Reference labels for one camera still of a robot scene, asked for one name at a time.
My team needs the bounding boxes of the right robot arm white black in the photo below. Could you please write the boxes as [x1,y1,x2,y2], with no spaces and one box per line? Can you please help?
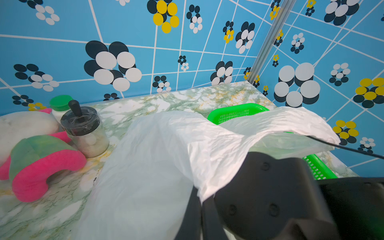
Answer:
[214,152,384,240]

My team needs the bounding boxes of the white plastic bag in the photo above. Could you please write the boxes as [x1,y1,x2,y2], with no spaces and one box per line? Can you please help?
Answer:
[72,107,340,240]

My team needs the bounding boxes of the pink white plush toy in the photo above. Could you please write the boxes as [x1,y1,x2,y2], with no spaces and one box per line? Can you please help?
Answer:
[1,109,87,203]

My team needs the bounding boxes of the right aluminium corner post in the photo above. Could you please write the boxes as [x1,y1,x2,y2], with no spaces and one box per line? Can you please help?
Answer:
[247,0,296,85]

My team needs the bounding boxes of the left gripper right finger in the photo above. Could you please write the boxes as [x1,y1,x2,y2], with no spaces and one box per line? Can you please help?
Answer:
[202,196,228,240]

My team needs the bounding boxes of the green plastic basket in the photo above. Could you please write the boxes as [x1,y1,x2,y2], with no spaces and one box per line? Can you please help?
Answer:
[208,103,338,180]

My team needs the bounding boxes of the clear shaker jar black lid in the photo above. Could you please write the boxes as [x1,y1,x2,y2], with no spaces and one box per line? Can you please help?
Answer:
[61,100,110,158]

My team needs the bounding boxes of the green cap white bottle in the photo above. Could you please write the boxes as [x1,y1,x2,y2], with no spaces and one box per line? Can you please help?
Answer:
[49,95,73,124]

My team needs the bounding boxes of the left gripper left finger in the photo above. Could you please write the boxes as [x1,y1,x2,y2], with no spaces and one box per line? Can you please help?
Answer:
[175,187,202,240]

